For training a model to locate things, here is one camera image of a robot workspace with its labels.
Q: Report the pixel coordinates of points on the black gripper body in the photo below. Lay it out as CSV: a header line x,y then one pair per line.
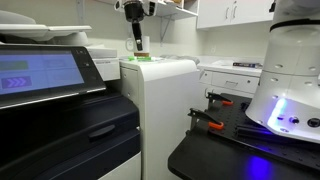
x,y
134,11

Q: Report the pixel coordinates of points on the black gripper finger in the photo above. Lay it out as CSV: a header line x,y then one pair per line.
x,y
136,29

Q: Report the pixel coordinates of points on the green marker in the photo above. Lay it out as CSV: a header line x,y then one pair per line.
x,y
139,58

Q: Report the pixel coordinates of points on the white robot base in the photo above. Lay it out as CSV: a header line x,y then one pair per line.
x,y
287,99

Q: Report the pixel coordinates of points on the white mug with brown base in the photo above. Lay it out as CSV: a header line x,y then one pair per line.
x,y
130,45

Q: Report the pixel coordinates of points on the white copier finisher unit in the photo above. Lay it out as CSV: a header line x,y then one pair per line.
x,y
163,91

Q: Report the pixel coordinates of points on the copier touchscreen panel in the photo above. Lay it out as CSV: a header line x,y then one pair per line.
x,y
36,73

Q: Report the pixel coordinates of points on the white office copier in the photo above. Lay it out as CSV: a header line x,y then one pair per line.
x,y
93,136

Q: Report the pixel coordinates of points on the white counter drawer unit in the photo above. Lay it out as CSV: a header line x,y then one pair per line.
x,y
223,77

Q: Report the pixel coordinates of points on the black orange clamp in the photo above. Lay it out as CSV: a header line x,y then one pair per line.
x,y
197,114
217,97

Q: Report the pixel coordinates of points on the dark book on counter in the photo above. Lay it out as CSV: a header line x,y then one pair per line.
x,y
248,65

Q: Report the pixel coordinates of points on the black perforated mounting table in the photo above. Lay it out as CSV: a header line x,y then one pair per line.
x,y
242,150

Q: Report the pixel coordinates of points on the white wall mail sorter shelf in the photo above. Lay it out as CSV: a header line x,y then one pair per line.
x,y
167,10

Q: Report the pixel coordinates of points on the white wall cabinet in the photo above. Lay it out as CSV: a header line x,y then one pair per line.
x,y
216,13

